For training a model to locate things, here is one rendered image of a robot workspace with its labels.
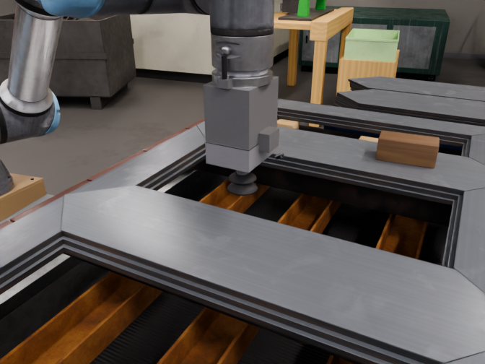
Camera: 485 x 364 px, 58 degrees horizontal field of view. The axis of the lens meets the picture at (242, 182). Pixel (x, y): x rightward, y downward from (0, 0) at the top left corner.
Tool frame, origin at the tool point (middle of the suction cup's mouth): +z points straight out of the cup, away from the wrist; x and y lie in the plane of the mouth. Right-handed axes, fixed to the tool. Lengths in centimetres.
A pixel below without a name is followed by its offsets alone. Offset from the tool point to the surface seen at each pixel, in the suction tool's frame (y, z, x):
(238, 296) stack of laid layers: -9.0, 10.7, -4.2
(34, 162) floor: 130, 93, 234
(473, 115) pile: 84, 9, -27
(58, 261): -1.4, 26.1, 41.9
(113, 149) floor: 174, 93, 202
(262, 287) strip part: -6.9, 9.9, -6.6
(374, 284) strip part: 0.6, 10.0, -19.3
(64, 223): -7.7, 9.8, 28.8
